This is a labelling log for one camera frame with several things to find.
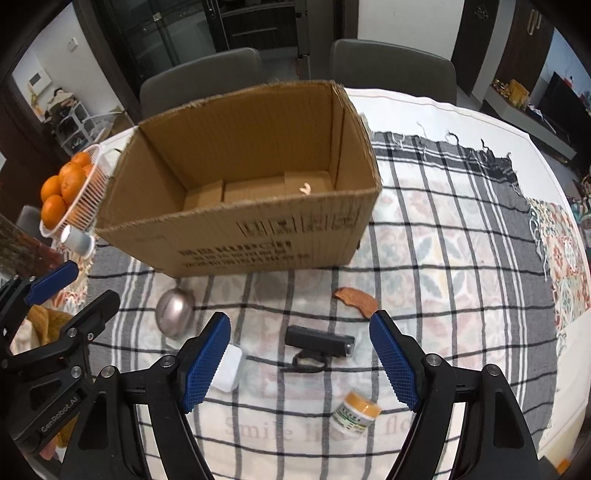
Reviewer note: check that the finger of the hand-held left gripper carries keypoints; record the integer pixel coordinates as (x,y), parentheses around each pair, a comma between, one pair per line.
(51,281)
(90,318)

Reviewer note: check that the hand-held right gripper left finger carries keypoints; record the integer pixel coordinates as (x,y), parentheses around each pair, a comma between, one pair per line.
(205,364)

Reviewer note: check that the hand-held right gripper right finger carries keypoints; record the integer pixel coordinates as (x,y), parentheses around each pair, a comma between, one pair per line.
(395,364)

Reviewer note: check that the white charger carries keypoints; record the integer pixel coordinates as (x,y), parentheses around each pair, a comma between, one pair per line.
(229,369)

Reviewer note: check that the small white jar yellow lid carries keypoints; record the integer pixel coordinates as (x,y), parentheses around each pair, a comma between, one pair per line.
(358,413)

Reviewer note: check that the silver computer mouse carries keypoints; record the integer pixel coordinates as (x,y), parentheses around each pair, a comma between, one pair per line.
(174,311)

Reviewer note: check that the brown cardboard box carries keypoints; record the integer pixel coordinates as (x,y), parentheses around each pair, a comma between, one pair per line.
(277,230)

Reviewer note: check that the yellow object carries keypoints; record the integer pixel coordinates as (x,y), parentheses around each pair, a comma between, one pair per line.
(44,319)

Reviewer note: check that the dark red patterned object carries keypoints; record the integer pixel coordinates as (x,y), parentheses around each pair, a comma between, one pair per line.
(18,249)

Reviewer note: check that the small white grey bottle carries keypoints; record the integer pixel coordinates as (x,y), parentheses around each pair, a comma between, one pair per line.
(76,240)

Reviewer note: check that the grey dining chair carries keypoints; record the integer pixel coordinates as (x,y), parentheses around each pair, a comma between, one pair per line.
(392,64)
(198,74)
(28,220)

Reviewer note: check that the brown peel piece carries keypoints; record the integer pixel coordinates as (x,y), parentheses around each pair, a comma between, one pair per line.
(356,301)

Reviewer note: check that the white plastic basket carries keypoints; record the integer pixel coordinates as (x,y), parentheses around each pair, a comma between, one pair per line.
(92,194)

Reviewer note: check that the pile of oranges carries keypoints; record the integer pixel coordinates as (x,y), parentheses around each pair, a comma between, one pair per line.
(71,182)

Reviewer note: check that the black white plaid cloth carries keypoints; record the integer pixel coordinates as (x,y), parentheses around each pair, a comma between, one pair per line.
(461,277)

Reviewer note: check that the small white scrap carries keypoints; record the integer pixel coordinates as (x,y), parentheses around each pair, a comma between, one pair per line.
(304,188)

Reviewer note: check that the dark glass sliding door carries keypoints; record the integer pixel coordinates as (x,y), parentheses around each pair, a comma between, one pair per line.
(161,37)

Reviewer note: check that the grey television stand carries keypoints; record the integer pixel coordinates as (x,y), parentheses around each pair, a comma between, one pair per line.
(531,125)

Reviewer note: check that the yellow gift box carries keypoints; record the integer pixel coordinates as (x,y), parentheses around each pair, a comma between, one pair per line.
(515,91)

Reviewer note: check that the black television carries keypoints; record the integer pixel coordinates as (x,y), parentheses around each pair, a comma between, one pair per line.
(565,101)

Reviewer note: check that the dark wooden cabinet doors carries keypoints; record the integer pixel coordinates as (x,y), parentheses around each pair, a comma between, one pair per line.
(521,41)

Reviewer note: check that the white wall intercom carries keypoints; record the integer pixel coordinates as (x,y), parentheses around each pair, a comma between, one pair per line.
(38,81)

